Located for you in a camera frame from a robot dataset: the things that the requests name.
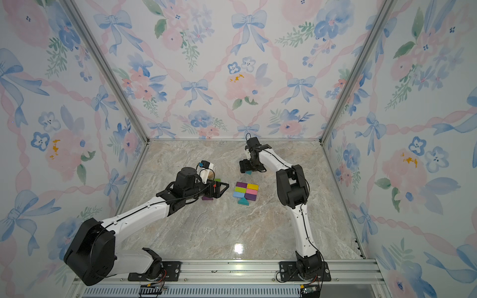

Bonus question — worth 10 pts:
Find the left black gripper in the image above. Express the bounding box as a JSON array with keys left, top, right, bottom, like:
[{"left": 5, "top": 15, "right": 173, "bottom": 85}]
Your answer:
[{"left": 186, "top": 178, "right": 229, "bottom": 201}]

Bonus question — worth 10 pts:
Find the light blue rectangular block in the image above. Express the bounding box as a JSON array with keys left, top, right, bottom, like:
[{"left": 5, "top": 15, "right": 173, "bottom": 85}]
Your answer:
[{"left": 233, "top": 191, "right": 245, "bottom": 199}]

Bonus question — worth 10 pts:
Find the lime green small block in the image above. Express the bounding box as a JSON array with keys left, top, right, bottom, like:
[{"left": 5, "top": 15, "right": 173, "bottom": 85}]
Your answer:
[{"left": 234, "top": 186, "right": 247, "bottom": 193}]

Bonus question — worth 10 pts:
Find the dark purple small block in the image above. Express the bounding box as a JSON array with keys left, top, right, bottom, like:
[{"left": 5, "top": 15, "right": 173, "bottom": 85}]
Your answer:
[{"left": 236, "top": 182, "right": 248, "bottom": 188}]

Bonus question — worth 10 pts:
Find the teal wedge block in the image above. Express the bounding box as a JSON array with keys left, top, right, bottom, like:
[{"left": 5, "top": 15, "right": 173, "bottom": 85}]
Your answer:
[{"left": 238, "top": 197, "right": 250, "bottom": 206}]

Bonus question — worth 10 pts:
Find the purple rectangular block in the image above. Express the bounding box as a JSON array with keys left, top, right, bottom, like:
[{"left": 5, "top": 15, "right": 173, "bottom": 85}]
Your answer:
[{"left": 244, "top": 193, "right": 257, "bottom": 201}]

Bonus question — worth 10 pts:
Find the yellow small block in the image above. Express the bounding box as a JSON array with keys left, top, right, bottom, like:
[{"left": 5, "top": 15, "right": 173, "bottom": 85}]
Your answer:
[{"left": 247, "top": 184, "right": 259, "bottom": 191}]

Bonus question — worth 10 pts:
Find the pink rectangular block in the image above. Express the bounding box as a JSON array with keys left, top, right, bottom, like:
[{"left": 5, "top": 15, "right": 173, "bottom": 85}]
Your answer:
[{"left": 246, "top": 188, "right": 258, "bottom": 195}]

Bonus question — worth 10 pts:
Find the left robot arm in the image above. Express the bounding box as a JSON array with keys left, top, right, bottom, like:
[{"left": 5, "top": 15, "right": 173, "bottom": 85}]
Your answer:
[{"left": 63, "top": 167, "right": 230, "bottom": 286}]

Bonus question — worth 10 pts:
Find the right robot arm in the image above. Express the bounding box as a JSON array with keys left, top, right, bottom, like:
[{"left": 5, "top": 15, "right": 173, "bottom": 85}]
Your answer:
[{"left": 239, "top": 137, "right": 326, "bottom": 281}]

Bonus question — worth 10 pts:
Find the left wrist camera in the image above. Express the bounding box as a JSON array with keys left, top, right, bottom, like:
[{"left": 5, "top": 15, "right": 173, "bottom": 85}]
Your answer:
[{"left": 198, "top": 160, "right": 216, "bottom": 184}]

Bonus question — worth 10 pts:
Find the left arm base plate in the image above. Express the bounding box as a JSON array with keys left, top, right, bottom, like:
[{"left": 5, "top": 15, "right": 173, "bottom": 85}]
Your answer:
[{"left": 127, "top": 261, "right": 181, "bottom": 282}]

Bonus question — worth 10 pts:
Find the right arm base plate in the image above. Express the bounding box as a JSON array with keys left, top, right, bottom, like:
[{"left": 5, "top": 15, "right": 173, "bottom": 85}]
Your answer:
[{"left": 276, "top": 261, "right": 332, "bottom": 283}]

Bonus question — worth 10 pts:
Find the aluminium front rail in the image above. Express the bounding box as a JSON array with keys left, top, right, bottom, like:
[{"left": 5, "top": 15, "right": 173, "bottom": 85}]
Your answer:
[{"left": 66, "top": 259, "right": 391, "bottom": 298}]

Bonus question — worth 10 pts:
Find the left corner aluminium post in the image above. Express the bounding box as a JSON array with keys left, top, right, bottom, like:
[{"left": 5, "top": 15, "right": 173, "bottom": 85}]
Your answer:
[{"left": 59, "top": 0, "right": 150, "bottom": 144}]

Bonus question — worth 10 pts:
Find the corner aluminium post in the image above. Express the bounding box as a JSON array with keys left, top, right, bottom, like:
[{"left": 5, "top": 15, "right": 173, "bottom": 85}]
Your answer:
[
  {"left": 320, "top": 0, "right": 395, "bottom": 146},
  {"left": 59, "top": 0, "right": 150, "bottom": 144}
]

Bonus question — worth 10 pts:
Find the right corner aluminium post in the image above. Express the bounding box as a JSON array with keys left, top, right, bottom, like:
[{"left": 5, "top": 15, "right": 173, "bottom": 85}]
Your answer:
[{"left": 320, "top": 0, "right": 395, "bottom": 146}]

